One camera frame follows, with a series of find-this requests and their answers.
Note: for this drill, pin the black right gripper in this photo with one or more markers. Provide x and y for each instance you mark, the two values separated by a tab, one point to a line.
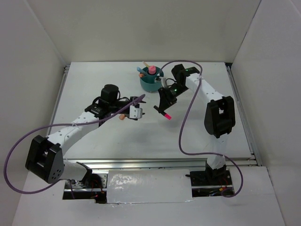
166	99

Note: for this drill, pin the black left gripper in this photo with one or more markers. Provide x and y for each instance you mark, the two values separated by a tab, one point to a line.
132	98

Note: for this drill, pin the black pink highlighter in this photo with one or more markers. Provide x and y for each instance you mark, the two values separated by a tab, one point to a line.
167	116

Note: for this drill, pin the pink capped marker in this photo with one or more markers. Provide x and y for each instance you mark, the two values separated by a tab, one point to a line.
152	70

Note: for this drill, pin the blue capped clear highlighter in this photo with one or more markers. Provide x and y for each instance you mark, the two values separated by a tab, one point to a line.
140	70

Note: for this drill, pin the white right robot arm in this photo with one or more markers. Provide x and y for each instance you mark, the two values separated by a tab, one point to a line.
219	115

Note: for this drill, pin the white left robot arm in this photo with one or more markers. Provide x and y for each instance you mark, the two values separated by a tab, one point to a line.
46	154

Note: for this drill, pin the teal round organizer container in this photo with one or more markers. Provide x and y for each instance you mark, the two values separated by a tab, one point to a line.
148	83

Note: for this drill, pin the white foil cover plate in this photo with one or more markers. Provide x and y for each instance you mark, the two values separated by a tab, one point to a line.
148	186

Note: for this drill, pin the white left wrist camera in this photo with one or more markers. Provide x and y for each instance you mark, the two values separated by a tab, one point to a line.
135	113

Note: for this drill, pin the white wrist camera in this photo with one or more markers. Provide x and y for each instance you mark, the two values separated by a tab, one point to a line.
160	79
135	113

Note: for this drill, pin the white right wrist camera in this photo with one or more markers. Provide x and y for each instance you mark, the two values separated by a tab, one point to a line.
160	79

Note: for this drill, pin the aluminium rail frame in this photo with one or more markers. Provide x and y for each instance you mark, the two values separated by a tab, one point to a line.
153	140

